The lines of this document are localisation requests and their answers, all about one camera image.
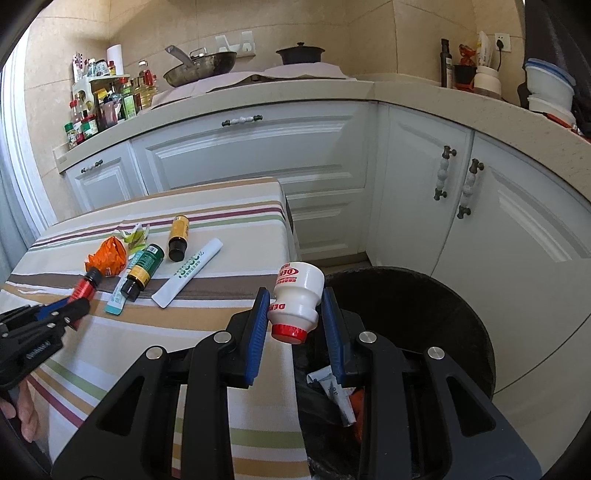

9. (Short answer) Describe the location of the white cabinet door handle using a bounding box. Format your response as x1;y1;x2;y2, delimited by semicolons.
433;144;458;201
456;158;485;220

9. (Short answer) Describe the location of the white wall holder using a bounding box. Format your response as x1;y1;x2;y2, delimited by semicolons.
215;31;257;58

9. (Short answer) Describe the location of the pale stove cover cloth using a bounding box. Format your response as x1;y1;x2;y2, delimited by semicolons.
150;62;358;109

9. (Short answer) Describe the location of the red spatula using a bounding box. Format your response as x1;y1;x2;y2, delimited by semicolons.
542;111;578;130

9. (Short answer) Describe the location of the orange wrapper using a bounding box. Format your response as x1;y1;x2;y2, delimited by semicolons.
84;236;129;278

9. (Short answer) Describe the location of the teal sachet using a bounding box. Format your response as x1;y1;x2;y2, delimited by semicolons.
105;272;132;315

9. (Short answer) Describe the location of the metal wok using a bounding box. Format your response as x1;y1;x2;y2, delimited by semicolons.
163;45;238;88

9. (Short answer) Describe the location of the small yellow bottle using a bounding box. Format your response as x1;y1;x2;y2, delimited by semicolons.
167;215;191;262

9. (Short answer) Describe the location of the red black grinder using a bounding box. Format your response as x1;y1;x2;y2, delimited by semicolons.
453;44;478;90

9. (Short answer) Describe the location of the white bowl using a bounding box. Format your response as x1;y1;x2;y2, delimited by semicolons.
526;95;578;121

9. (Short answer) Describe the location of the white tube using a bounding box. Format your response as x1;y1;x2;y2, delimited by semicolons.
307;364;357;428

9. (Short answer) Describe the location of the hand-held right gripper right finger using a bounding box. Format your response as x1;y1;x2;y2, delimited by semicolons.
322;286;543;480

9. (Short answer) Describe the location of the person's left hand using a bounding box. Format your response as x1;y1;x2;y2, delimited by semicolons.
0;383;41;443

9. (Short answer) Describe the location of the black trash bin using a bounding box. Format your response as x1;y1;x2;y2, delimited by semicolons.
291;265;497;480

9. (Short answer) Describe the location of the small red bottle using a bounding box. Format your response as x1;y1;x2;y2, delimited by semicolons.
70;267;105;302

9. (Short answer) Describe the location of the dark olive oil bottle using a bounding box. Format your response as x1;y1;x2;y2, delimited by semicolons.
440;38;455;88

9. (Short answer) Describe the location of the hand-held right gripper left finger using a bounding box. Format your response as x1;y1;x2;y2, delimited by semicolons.
51;287;271;480

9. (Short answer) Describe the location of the white spice rack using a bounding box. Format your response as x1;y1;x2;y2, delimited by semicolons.
71;74;132;100

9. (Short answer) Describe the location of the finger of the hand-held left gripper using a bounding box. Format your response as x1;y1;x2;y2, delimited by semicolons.
0;299;72;335
32;299;92;340

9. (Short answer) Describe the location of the paper towel roll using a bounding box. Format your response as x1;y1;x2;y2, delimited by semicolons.
106;44;124;77

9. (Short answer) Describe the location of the striped tablecloth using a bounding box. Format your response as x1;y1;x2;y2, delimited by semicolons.
0;176;310;480

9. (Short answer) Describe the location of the orange plastic bag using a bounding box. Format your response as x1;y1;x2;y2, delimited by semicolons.
348;388;368;444

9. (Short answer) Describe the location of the white jar pink base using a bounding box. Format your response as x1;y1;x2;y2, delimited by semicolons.
473;65;503;97

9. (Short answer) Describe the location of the white container blue lid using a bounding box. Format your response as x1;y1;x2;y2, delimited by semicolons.
524;58;578;109

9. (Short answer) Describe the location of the black lidded pot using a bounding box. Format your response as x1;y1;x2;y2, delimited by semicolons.
276;41;325;65

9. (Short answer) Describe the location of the green yellow wrapper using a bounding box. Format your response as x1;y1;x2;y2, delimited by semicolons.
117;222;152;252

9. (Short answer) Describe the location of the long white sachet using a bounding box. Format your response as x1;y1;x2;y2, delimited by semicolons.
151;239;223;308

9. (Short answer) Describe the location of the white paper packet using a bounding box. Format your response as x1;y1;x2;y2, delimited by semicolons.
475;31;497;70

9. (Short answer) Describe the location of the group of condiment bottles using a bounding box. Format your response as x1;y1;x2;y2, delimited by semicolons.
64;51;160;151

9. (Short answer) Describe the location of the white bottle red cap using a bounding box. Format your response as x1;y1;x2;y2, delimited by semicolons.
267;261;325;344

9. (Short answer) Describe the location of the white door frame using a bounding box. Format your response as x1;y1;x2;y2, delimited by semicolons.
0;44;61;241

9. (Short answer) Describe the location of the dark hanging cloth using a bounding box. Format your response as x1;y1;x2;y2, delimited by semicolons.
522;0;591;139

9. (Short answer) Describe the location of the small green bottle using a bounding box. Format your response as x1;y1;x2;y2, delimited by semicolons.
121;244;165;303

